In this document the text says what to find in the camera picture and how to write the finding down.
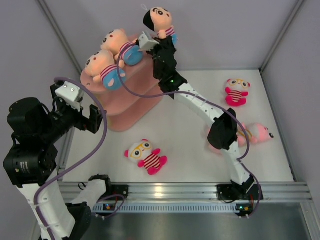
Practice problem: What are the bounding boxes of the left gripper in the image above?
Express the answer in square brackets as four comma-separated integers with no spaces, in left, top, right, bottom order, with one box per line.
[38,86,106,143]

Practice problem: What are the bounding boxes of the black-haired boy doll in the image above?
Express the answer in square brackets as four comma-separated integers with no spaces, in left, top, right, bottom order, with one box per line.
[143,7,178,45]

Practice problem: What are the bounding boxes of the peach pig toy blue shorts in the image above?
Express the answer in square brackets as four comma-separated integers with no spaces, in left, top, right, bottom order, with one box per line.
[100,28,144,66]

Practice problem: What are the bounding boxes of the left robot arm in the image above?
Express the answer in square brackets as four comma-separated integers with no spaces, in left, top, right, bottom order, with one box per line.
[3,82,113,240]

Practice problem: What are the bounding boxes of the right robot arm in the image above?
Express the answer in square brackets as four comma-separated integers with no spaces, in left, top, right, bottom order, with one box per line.
[139,36,263,202]

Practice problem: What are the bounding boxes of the pink wooden shelf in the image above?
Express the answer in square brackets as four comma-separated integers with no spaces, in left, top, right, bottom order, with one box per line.
[80,33,163,133]

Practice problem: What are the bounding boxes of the white panda toy yellow glasses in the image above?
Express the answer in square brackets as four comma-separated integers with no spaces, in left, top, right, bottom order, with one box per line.
[124,138,168,176]

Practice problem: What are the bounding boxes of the pink frog toy striped shirt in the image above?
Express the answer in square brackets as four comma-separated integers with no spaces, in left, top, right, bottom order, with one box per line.
[205,126,222,155]

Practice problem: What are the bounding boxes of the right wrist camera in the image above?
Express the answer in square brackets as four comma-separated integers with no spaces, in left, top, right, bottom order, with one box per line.
[137,31,160,51]

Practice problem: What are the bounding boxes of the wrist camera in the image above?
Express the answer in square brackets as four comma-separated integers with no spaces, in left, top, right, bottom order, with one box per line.
[137,31,160,51]
[54,82,84,112]

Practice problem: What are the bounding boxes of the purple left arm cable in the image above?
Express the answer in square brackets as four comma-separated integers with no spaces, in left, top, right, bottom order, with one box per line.
[33,77,128,240]

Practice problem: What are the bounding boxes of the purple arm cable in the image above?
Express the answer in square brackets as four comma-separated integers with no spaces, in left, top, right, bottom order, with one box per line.
[115,48,263,218]
[33,77,128,240]

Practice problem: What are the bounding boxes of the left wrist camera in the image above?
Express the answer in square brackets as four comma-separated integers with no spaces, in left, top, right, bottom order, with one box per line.
[54,82,84,112]

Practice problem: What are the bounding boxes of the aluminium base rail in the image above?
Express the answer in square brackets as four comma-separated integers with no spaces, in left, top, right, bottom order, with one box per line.
[58,181,313,201]

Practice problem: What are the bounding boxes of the white slotted cable duct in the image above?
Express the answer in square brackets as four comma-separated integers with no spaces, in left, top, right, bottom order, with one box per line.
[92,202,251,214]

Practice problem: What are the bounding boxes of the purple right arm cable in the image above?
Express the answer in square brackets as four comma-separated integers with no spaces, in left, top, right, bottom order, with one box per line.
[115,48,263,218]

